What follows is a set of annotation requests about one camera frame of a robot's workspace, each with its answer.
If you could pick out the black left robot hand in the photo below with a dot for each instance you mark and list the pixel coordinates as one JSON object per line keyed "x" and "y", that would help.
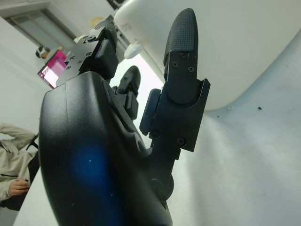
{"x": 94, "y": 153}

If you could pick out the white toaster lever knob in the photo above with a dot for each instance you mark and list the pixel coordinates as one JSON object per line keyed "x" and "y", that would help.
{"x": 132, "y": 50}

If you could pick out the cream two-slot toaster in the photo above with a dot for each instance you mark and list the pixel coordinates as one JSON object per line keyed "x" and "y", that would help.
{"x": 235, "y": 47}

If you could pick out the black office chair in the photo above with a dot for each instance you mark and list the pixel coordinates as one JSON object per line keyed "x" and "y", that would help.
{"x": 33, "y": 164}

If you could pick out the person in beige jacket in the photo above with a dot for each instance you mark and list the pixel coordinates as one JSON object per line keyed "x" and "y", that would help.
{"x": 11, "y": 160}

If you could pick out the black laptop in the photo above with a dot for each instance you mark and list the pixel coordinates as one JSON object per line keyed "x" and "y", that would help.
{"x": 53, "y": 68}

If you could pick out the person with dark hair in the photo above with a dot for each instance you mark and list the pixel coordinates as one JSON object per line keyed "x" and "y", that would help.
{"x": 42, "y": 51}

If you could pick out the grey framed window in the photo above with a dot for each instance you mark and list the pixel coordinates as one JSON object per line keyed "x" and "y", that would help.
{"x": 35, "y": 26}

